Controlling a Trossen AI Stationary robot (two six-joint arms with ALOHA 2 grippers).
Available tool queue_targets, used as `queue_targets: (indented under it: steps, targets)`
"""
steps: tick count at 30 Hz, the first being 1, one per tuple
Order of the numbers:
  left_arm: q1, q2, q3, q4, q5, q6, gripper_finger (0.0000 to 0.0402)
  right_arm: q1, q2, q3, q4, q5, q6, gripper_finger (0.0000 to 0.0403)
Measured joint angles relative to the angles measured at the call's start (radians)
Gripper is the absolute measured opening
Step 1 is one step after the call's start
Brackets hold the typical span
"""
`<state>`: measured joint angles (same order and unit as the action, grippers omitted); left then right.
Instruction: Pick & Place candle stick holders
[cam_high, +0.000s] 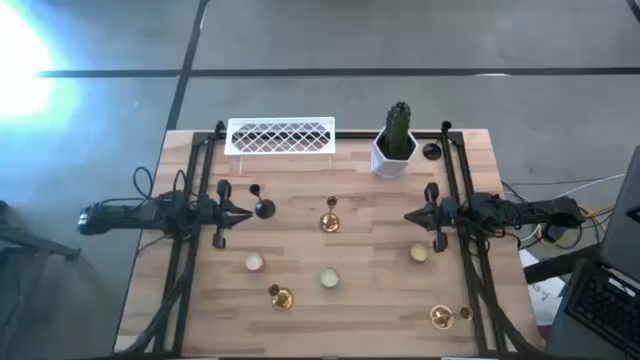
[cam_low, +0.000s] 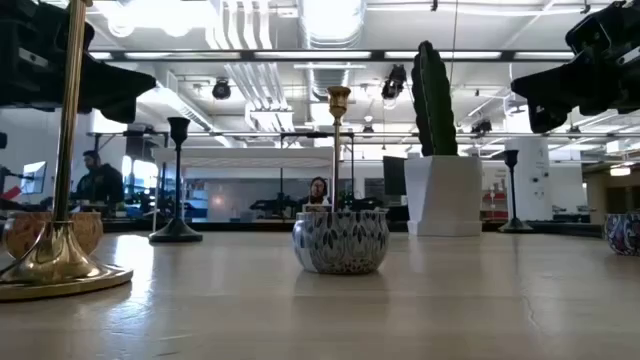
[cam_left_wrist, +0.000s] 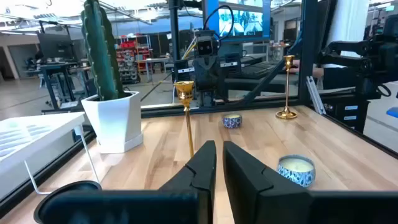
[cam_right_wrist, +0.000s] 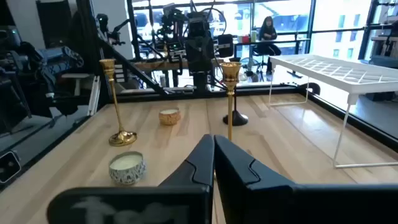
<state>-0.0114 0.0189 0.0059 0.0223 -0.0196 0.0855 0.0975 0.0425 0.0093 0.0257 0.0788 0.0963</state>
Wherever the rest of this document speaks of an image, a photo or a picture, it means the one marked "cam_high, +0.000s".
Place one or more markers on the white paper sheet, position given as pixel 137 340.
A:
pixel 542 295

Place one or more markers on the black metal table frame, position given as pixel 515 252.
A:
pixel 350 134

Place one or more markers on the pale candle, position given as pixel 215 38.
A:
pixel 330 278

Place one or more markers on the black metal stand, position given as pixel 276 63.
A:
pixel 45 247

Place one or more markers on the black support bar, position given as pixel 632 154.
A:
pixel 555 267

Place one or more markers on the white candle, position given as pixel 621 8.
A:
pixel 254 261

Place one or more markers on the gray laptop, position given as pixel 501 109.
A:
pixel 620 225

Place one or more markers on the gold candlestick holder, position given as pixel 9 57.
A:
pixel 442 317
pixel 283 300
pixel 330 223

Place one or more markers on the black power adapter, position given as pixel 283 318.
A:
pixel 553 233

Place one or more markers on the green cactus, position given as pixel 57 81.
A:
pixel 398 130

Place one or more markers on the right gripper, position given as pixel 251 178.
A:
pixel 442 215

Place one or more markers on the yellow candle in gold cup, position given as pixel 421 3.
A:
pixel 419 252

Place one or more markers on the white hexagonal plant pot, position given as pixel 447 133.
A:
pixel 390 167

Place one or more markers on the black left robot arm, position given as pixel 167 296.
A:
pixel 125 215

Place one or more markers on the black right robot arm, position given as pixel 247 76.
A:
pixel 525 210

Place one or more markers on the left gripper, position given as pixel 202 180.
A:
pixel 215 215

